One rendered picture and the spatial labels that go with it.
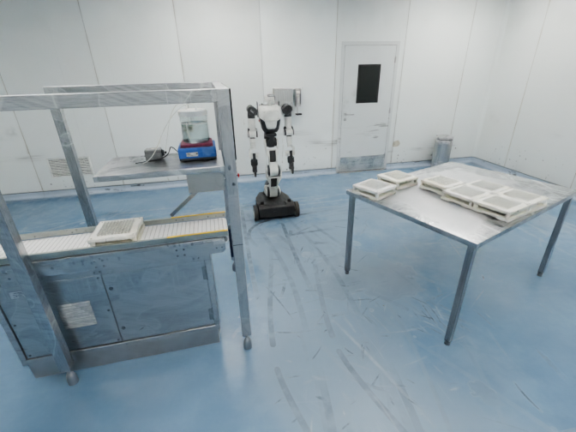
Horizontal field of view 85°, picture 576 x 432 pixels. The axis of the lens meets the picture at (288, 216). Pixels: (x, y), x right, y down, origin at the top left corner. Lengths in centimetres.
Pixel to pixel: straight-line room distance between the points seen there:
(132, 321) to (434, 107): 581
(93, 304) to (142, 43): 398
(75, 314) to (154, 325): 45
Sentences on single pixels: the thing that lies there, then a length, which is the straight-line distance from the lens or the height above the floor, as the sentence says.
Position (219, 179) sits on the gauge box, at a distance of 199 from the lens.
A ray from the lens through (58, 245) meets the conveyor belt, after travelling 223.
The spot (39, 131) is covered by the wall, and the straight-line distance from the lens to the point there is 599.
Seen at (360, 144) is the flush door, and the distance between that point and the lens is 600.
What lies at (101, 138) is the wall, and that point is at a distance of 571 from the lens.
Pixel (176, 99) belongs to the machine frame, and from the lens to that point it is 163.
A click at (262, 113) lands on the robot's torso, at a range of 387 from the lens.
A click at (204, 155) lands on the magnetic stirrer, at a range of 181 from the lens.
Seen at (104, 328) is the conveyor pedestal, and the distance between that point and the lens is 240.
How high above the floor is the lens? 176
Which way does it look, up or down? 25 degrees down
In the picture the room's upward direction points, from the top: 1 degrees counter-clockwise
